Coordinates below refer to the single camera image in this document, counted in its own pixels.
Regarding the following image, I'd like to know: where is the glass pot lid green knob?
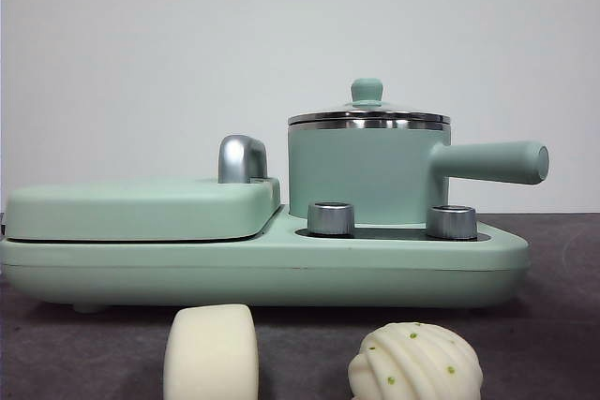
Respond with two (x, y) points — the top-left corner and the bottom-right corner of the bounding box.
(287, 77), (451, 126)

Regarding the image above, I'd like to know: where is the chrome control knob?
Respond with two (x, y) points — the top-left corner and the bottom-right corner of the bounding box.
(426, 205), (478, 239)
(307, 201), (356, 236)

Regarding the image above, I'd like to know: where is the green breakfast machine base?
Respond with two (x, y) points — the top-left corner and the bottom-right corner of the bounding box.
(0, 202), (531, 315)

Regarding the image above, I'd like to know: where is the smooth white steamed bun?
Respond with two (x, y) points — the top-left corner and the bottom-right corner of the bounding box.
(163, 304), (260, 400)

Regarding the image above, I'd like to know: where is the twisted bun with green specks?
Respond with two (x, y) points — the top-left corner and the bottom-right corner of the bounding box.
(347, 320), (478, 400)

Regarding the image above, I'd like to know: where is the green pot with stick handle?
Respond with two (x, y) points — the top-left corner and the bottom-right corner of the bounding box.
(286, 119), (550, 227)

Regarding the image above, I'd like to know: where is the chrome griddle cover handle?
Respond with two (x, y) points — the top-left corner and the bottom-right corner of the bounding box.
(217, 134), (270, 185)

